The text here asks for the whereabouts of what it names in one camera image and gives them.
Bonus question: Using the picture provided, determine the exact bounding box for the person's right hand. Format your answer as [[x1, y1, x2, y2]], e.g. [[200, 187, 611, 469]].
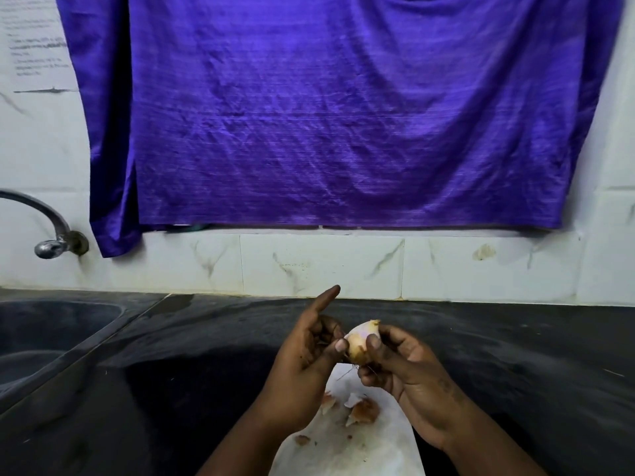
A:
[[357, 324, 470, 452]]

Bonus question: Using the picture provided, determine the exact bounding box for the person's left hand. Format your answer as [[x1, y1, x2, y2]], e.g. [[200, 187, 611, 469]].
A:
[[259, 284, 349, 432]]

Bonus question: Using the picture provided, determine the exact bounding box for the pile of onion peels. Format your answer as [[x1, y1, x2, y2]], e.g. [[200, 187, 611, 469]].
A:
[[319, 391, 382, 427]]

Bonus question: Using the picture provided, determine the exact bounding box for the small brown onion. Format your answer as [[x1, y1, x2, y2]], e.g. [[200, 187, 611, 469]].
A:
[[343, 319, 382, 368]]

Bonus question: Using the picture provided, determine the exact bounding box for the person's left forearm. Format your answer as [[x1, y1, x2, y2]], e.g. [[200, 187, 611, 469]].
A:
[[196, 406, 298, 476]]

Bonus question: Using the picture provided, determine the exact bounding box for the person's right forearm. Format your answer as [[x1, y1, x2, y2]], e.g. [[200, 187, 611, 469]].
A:
[[444, 406, 546, 476]]

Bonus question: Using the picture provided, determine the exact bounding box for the black stone countertop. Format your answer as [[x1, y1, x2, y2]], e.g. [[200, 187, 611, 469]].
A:
[[0, 287, 635, 476]]

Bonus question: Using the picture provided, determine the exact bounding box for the white marble cutting board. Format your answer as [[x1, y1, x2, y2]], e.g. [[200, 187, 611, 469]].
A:
[[267, 364, 427, 476]]

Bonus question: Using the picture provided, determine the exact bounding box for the black kitchen sink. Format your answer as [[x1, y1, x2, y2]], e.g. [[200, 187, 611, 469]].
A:
[[0, 299, 125, 397]]

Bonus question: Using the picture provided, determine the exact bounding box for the purple cloth curtain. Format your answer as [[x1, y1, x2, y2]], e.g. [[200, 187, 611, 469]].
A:
[[54, 0, 625, 258]]

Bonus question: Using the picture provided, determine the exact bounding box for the white printed paper notice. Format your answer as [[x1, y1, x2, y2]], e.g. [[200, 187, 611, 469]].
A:
[[0, 0, 79, 93]]

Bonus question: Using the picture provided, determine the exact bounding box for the chrome wall faucet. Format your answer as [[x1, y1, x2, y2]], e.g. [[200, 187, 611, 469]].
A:
[[0, 189, 90, 260]]

